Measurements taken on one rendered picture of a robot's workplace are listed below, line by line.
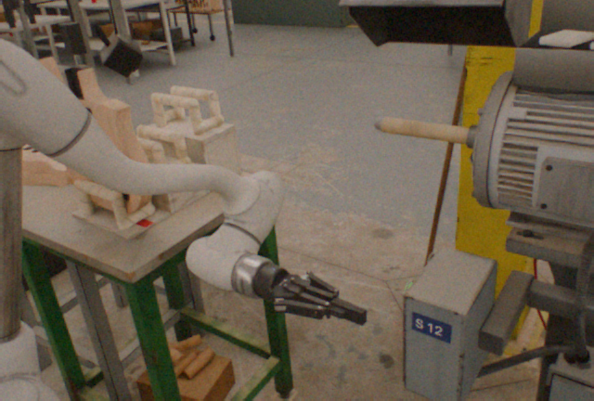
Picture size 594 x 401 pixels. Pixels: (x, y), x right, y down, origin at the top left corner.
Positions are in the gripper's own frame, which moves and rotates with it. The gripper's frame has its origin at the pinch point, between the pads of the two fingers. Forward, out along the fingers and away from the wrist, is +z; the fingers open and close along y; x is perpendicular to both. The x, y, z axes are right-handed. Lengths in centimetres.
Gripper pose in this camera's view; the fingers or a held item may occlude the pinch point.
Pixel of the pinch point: (348, 311)
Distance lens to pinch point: 105.2
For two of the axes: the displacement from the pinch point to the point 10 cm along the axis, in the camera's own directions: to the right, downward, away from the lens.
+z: 8.1, 2.0, -5.5
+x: -0.8, -9.0, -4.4
